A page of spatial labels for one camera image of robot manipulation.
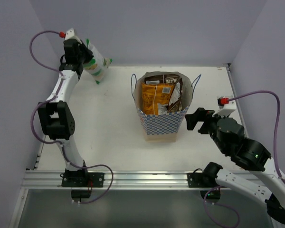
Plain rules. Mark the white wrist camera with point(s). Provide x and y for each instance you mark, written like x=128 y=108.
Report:
x=70 y=34
x=226 y=107

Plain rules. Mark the aluminium mounting rail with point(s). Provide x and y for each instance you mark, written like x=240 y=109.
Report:
x=123 y=180

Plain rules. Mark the dark brown snack bag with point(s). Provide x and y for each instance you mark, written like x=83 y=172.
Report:
x=175 y=100

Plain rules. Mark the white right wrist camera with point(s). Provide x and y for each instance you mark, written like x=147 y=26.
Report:
x=226 y=107

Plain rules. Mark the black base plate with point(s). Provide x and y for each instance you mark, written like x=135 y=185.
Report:
x=197 y=179
x=82 y=179

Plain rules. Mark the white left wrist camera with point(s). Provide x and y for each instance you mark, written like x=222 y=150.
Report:
x=70 y=34

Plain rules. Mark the blue checkered paper bag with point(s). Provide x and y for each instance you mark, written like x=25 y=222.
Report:
x=163 y=128

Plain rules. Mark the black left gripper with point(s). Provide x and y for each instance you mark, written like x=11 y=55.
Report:
x=83 y=53

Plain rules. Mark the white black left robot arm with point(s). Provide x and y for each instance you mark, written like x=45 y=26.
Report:
x=57 y=121

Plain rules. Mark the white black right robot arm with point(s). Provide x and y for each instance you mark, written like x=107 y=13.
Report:
x=247 y=154

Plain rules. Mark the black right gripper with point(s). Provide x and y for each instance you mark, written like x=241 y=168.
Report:
x=201 y=114

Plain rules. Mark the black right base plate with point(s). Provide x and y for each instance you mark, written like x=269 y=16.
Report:
x=197 y=179

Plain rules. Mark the yellow snack bag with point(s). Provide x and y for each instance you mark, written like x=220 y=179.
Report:
x=156 y=97

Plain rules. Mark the green Chuba chips bag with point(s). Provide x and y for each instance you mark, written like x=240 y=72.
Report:
x=98 y=66

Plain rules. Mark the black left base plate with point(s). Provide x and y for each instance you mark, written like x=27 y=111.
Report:
x=82 y=179

